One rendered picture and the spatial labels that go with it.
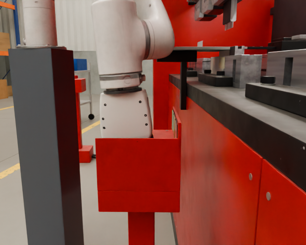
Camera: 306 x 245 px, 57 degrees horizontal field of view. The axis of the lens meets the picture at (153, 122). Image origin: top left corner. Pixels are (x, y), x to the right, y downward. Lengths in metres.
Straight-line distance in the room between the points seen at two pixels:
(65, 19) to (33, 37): 8.12
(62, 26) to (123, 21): 8.83
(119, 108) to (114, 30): 0.14
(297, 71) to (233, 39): 1.45
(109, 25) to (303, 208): 0.40
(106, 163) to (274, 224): 0.31
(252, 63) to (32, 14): 0.81
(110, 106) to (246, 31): 1.58
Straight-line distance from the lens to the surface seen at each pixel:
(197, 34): 1.95
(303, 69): 0.55
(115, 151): 0.54
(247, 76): 0.86
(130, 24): 0.53
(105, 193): 0.57
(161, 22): 0.57
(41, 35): 1.21
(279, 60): 0.64
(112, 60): 0.52
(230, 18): 1.06
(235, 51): 0.97
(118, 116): 0.54
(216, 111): 0.61
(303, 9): 1.72
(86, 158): 2.82
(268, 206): 0.38
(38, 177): 1.28
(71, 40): 9.19
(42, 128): 1.20
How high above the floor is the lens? 0.95
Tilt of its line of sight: 12 degrees down
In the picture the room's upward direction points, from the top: straight up
